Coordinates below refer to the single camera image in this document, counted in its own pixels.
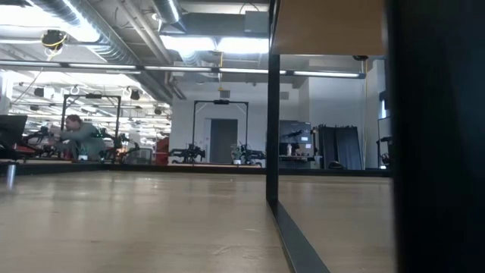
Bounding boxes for dark wall screen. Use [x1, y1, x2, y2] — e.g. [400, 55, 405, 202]
[378, 89, 391, 121]

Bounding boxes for person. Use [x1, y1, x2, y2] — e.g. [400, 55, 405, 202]
[48, 115, 108, 161]

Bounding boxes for black frame wooden shelf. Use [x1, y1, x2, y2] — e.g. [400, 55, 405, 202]
[265, 0, 485, 273]

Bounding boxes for smooth silver ceiling duct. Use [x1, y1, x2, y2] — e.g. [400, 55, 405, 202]
[150, 0, 187, 34]

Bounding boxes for red background object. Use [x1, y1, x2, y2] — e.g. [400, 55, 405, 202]
[154, 136, 171, 166]

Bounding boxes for background desk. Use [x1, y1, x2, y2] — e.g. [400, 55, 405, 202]
[279, 153, 323, 170]

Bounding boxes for bright ceiling light panel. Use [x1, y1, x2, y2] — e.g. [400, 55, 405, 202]
[158, 34, 271, 55]

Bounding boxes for long LED light bar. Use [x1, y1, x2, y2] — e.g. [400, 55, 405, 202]
[0, 59, 367, 80]

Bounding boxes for black equipment stand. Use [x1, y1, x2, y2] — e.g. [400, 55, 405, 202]
[375, 135, 392, 170]

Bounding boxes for black overhead camera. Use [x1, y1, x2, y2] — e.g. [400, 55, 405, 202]
[40, 29, 68, 51]

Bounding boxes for door in far wall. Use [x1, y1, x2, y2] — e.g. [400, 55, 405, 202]
[208, 118, 239, 164]

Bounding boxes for black monitor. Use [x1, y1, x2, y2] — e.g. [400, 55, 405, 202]
[0, 115, 28, 148]

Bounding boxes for dark background monitor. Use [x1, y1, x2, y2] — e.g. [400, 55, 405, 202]
[279, 120, 312, 146]

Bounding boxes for black gantry frame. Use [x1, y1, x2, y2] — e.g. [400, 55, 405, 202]
[192, 99, 250, 164]
[60, 93, 122, 162]

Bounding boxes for grey ceiling box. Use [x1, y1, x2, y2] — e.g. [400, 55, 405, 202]
[244, 10, 271, 35]

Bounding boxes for black curtain panels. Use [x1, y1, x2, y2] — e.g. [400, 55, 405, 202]
[317, 124, 364, 171]

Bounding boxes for short metal post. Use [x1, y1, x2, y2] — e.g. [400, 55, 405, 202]
[5, 162, 17, 190]

